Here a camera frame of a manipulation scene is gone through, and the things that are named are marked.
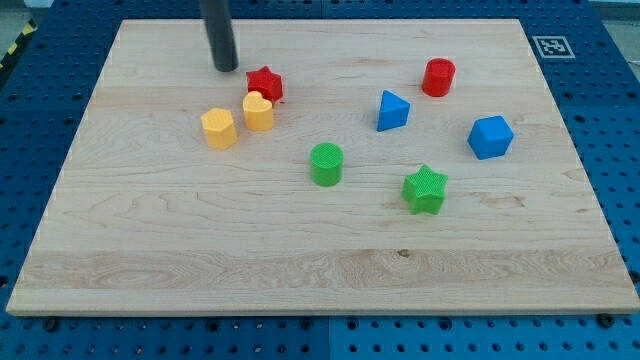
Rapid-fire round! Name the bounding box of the green cylinder block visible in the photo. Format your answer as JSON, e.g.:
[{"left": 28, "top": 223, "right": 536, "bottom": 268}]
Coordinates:
[{"left": 310, "top": 142, "right": 344, "bottom": 187}]

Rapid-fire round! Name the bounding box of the green star block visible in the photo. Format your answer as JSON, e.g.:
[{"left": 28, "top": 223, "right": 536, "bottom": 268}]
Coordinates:
[{"left": 402, "top": 165, "right": 448, "bottom": 215}]

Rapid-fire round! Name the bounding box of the yellow hexagon block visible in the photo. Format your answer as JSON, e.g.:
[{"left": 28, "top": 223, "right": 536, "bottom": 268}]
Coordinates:
[{"left": 200, "top": 108, "right": 238, "bottom": 150}]

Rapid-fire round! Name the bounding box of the light wooden board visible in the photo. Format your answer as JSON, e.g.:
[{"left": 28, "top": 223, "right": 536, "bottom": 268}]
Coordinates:
[{"left": 7, "top": 19, "right": 639, "bottom": 317}]

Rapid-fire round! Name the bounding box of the blue hexagon block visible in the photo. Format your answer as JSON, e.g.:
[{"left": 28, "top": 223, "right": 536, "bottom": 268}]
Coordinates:
[{"left": 467, "top": 116, "right": 514, "bottom": 160}]

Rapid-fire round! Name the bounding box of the blue triangle block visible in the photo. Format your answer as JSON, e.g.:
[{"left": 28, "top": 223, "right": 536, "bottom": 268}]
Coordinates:
[{"left": 376, "top": 90, "right": 410, "bottom": 132}]

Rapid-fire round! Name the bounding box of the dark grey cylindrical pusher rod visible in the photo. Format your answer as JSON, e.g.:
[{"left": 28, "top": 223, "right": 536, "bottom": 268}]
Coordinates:
[{"left": 199, "top": 0, "right": 238, "bottom": 72}]

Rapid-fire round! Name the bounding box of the red cylinder block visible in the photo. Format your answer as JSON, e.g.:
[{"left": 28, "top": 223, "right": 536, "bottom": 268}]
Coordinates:
[{"left": 422, "top": 58, "right": 456, "bottom": 97}]

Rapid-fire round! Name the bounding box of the white fiducial marker tag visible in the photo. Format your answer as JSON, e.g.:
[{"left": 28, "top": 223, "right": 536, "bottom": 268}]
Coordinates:
[{"left": 533, "top": 35, "right": 575, "bottom": 59}]

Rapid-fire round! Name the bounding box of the yellow black hazard tape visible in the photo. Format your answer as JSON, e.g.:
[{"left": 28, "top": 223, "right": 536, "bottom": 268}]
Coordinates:
[{"left": 1, "top": 19, "right": 38, "bottom": 71}]

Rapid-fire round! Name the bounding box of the yellow heart block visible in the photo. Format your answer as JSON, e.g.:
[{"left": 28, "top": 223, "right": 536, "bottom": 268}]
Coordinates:
[{"left": 242, "top": 91, "right": 275, "bottom": 131}]

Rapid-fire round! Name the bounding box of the red star block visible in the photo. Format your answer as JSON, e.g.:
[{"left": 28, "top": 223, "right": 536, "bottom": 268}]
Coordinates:
[{"left": 246, "top": 66, "right": 284, "bottom": 102}]

